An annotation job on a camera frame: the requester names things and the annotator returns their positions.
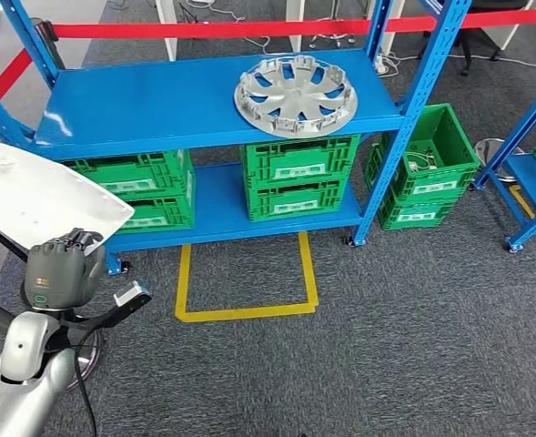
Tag white triangular plastic part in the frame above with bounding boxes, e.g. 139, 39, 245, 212
0, 138, 135, 251

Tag blue metal shelf rack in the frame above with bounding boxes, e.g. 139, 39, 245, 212
472, 72, 536, 255
0, 0, 473, 276

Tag grey plastic wheel hubcap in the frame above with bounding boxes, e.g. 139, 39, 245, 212
234, 54, 358, 140

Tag red barrier belt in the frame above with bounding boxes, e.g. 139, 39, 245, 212
51, 5, 536, 40
0, 47, 33, 129

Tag black office chair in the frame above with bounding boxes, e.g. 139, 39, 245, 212
419, 0, 528, 76

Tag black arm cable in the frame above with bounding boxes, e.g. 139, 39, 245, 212
74, 328, 102, 437

